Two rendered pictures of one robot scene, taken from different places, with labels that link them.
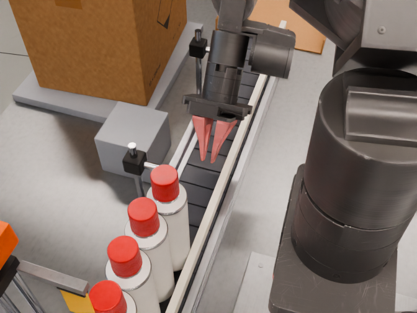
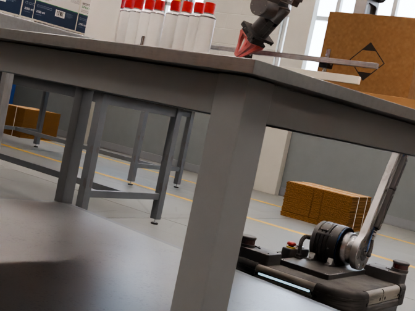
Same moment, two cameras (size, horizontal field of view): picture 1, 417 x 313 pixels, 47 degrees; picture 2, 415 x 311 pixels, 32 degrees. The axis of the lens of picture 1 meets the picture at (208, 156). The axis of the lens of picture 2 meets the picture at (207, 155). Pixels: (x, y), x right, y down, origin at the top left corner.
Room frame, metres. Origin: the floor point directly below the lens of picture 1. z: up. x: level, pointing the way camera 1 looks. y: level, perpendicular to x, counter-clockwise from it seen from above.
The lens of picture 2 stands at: (1.34, -1.93, 0.74)
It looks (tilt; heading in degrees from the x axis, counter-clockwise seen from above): 3 degrees down; 114
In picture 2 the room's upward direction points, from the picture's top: 12 degrees clockwise
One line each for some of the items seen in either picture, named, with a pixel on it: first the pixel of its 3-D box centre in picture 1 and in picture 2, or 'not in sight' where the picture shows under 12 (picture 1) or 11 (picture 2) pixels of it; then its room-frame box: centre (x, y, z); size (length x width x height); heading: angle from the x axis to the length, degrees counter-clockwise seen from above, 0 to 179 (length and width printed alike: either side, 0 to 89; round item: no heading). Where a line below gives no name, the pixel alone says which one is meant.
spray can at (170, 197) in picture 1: (169, 221); (204, 35); (0.34, 0.05, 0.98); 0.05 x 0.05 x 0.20
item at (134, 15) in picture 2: not in sight; (134, 28); (0.02, 0.16, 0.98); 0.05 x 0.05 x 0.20
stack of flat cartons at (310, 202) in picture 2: not in sight; (326, 205); (-0.29, 4.41, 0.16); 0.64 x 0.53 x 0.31; 174
